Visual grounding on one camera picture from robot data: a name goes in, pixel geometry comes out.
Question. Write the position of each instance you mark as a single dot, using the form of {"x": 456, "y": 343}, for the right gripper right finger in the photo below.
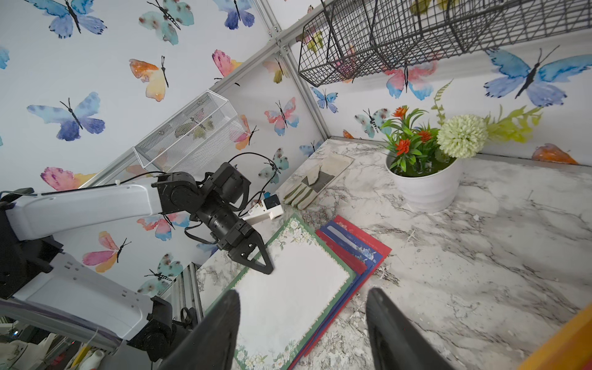
{"x": 395, "y": 342}

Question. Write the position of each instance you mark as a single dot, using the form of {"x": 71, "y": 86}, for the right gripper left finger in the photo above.
{"x": 212, "y": 344}

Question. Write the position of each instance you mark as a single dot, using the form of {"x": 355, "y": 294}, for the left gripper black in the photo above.
{"x": 246, "y": 247}

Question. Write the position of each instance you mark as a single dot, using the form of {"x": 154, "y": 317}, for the green floral stationery paper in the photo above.
{"x": 279, "y": 312}

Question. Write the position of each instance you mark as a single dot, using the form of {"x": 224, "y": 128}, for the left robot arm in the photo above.
{"x": 92, "y": 263}

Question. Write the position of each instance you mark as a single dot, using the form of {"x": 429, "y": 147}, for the yellow storage tray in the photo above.
{"x": 569, "y": 348}

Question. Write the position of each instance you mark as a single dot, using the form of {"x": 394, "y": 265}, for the beige work glove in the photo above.
{"x": 303, "y": 193}

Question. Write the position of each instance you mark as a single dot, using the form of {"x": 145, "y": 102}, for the potted flower plant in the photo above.
{"x": 427, "y": 162}

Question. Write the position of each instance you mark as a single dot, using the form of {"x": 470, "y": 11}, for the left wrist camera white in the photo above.
{"x": 268, "y": 209}

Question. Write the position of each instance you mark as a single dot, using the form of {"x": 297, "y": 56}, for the white mesh wall basket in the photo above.
{"x": 193, "y": 138}

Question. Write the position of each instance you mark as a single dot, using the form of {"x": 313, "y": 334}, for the black wire wall basket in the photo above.
{"x": 350, "y": 39}

